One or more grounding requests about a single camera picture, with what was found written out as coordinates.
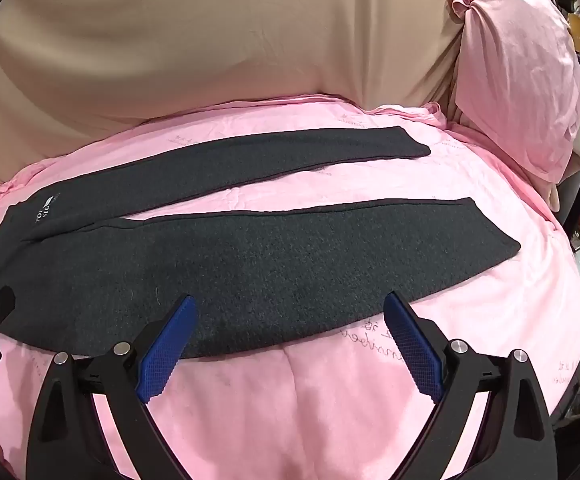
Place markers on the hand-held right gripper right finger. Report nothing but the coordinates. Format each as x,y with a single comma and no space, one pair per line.
417,355

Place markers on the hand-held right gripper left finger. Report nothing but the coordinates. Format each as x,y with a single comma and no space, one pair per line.
162,355

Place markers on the dark grey pants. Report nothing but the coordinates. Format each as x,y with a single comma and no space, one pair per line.
270,270

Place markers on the pink bed sheet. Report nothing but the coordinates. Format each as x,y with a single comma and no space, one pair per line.
320,410

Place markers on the pink pillow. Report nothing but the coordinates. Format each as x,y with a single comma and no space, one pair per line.
515,70

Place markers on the beige padded headboard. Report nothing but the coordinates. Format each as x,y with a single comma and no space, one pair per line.
219,35

